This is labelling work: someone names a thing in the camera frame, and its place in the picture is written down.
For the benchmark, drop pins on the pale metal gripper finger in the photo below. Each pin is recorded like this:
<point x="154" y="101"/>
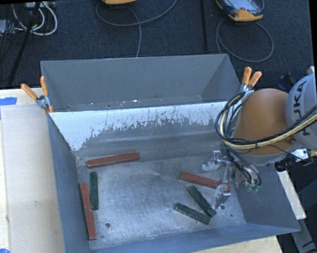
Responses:
<point x="212" y="164"/>
<point x="220" y="196"/>

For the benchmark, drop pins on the red-brown flat block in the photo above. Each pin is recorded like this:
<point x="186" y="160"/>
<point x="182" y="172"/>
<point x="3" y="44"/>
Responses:
<point x="199" y="179"/>
<point x="113" y="160"/>
<point x="88" y="212"/>

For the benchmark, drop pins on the black cylinder on white bracket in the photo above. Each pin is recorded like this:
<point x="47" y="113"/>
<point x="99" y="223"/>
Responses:
<point x="288" y="162"/>

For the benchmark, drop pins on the grey metal bin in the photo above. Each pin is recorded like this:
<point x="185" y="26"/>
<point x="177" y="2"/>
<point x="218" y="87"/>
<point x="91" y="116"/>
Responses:
<point x="142" y="196"/>

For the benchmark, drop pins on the pale wood flat board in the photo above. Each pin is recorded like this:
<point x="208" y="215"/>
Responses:
<point x="29" y="189"/>

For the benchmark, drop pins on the dark green flat block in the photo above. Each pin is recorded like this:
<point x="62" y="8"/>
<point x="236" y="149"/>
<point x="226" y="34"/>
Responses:
<point x="192" y="213"/>
<point x="201" y="200"/>
<point x="94" y="190"/>

